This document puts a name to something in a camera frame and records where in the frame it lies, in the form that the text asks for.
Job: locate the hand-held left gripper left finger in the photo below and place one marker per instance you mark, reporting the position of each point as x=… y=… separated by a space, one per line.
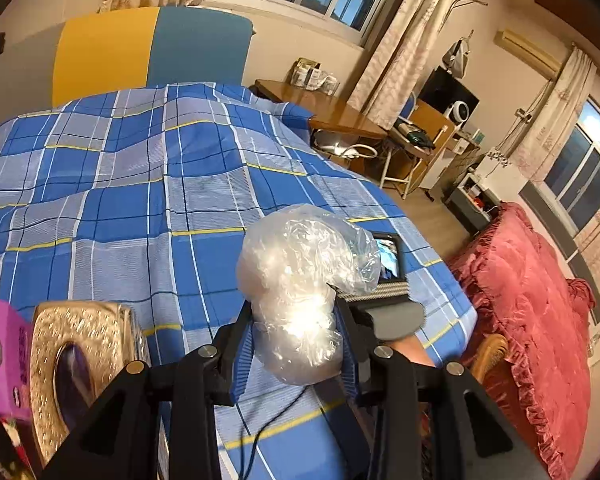
x=241 y=360

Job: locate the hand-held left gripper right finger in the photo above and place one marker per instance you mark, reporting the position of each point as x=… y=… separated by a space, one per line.
x=350 y=382

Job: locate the gold ornate tissue box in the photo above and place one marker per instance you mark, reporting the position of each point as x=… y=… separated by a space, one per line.
x=95 y=325

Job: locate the person's right forearm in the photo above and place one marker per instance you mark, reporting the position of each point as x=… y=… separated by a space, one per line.
x=415 y=352

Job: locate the rattan chair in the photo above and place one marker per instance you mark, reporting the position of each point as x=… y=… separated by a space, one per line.
x=490 y=355

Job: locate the red ruffled bedspread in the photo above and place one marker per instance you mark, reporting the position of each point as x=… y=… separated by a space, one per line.
x=525 y=310

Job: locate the grey low stand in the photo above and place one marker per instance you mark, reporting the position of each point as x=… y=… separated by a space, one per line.
x=470 y=207

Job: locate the white cabinet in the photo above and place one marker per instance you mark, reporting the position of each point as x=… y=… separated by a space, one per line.
x=450 y=165

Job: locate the black bag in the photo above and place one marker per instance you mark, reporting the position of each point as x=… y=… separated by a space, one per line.
x=417 y=137

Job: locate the wooden folding table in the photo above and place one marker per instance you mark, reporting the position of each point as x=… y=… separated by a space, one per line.
x=430 y=120

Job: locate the blue plaid bedsheet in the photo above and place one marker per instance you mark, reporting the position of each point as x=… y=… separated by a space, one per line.
x=130 y=185

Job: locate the blue chair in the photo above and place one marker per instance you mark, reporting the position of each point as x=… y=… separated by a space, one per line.
x=406 y=108

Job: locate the white round fan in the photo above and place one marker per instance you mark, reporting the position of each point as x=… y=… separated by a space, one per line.
x=457 y=111

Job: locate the wooden desk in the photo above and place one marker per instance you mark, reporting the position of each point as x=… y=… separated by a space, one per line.
x=325 y=110

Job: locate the black monitor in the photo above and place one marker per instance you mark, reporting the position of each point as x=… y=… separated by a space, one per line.
x=445 y=90

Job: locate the purple carton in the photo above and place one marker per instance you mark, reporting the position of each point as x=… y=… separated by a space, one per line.
x=5 y=350

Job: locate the side window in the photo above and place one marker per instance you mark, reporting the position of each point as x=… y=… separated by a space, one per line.
x=580 y=170

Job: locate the side curtain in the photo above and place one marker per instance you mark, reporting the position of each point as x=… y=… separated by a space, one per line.
x=555 y=110

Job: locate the hanging white bag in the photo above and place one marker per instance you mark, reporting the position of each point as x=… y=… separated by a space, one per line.
x=457 y=57

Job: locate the metal coat rack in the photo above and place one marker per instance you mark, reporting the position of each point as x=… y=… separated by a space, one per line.
x=467 y=2

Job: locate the grey yellow blue headboard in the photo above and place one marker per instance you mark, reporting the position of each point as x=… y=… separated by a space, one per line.
x=105 y=55

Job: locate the wall air conditioner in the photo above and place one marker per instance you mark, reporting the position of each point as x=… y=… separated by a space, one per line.
x=527 y=47

